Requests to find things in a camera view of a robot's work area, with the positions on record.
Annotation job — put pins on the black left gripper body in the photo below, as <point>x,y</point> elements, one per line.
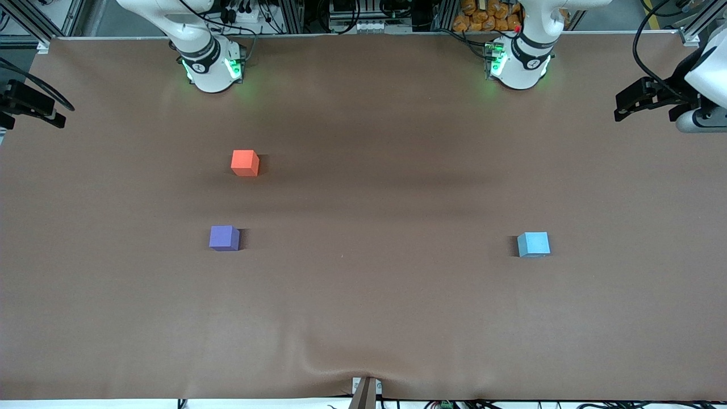
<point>668,96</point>

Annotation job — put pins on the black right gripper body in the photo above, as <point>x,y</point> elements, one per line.
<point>17,97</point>

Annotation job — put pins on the light blue foam block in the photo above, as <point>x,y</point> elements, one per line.
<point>533,244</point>

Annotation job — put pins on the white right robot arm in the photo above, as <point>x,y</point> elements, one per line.
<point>207,71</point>

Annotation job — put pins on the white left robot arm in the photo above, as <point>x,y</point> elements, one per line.
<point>525,68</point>

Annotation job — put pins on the orange foam block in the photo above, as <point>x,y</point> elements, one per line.
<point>245,162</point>

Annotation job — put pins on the purple foam block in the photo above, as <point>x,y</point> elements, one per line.
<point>223,237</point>

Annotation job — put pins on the orange snack packets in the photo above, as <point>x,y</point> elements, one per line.
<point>483,16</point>

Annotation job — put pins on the white power strip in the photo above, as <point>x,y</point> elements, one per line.
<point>363,26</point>

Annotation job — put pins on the brown table cover sheet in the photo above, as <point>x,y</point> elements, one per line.
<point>363,284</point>

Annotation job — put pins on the small green connector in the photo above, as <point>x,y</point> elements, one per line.
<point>445,405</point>

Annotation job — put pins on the brown table edge clamp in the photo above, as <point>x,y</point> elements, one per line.
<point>363,397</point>

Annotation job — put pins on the aluminium frame post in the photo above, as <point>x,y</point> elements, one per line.
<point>34,25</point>
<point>701,20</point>

